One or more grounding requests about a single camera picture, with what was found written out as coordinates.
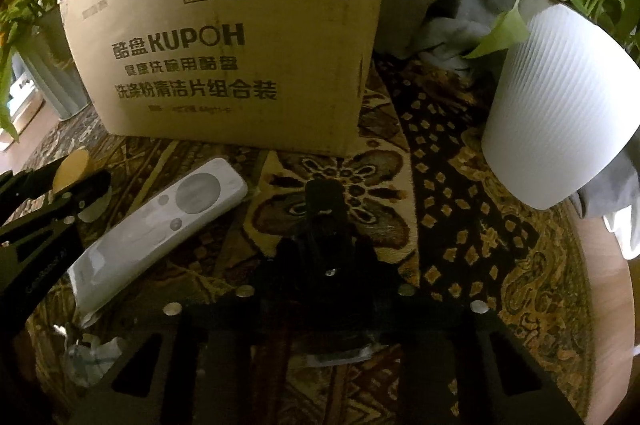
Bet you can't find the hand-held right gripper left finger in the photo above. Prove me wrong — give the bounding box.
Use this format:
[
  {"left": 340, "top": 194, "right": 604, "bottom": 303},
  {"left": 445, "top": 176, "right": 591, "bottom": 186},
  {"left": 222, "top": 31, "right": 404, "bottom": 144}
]
[{"left": 65, "top": 235, "right": 308, "bottom": 425}]

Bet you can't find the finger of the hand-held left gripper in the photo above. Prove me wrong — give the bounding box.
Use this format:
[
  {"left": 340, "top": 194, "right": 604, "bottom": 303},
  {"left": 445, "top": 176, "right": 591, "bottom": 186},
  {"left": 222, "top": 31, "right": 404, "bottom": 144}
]
[
  {"left": 0, "top": 191, "right": 112, "bottom": 267},
  {"left": 0, "top": 162, "right": 113, "bottom": 212}
]

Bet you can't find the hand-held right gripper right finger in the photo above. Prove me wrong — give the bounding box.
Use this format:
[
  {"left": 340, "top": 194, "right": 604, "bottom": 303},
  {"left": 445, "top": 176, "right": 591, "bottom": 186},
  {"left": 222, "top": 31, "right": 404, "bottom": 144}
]
[{"left": 350, "top": 235, "right": 586, "bottom": 425}]

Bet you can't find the tan round object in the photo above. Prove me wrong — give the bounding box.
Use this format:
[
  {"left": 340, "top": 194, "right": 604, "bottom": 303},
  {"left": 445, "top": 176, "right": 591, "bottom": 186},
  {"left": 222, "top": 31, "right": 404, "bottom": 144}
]
[{"left": 53, "top": 152, "right": 94, "bottom": 194}]

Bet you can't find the black oblong object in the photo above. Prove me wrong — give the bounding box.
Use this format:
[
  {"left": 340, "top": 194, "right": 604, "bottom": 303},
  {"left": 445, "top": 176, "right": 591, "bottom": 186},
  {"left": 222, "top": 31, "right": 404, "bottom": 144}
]
[{"left": 295, "top": 179, "right": 381, "bottom": 362}]

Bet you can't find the white remote control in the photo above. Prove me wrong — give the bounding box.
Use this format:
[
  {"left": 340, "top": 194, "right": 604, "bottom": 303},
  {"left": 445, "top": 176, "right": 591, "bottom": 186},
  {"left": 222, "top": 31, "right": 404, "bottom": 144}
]
[{"left": 66, "top": 158, "right": 249, "bottom": 314}]

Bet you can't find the brown cardboard box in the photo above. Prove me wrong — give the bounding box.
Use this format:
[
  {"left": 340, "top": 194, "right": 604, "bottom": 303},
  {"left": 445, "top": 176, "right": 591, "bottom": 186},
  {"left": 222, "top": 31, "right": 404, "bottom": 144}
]
[{"left": 59, "top": 0, "right": 393, "bottom": 157}]

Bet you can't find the crumpled clear plastic wrap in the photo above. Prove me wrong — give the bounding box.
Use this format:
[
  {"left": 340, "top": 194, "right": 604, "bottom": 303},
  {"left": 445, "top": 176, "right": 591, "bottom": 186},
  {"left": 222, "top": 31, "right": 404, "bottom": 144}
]
[{"left": 62, "top": 315, "right": 132, "bottom": 387}]

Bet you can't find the patterned brown table rug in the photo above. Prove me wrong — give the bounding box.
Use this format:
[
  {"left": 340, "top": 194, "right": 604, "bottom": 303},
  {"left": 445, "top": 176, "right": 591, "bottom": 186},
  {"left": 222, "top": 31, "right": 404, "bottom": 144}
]
[{"left": 25, "top": 55, "right": 597, "bottom": 425}]

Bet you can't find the grey ribbed vase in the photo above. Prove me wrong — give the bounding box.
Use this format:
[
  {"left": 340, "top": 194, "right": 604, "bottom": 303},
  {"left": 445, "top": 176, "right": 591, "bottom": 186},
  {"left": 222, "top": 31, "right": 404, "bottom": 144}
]
[{"left": 15, "top": 0, "right": 94, "bottom": 122}]

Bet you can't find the white ribbed plant pot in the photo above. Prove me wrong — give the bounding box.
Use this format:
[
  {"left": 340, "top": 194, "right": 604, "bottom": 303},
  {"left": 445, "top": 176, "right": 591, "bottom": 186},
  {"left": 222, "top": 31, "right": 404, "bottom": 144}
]
[{"left": 481, "top": 2, "right": 640, "bottom": 211}]

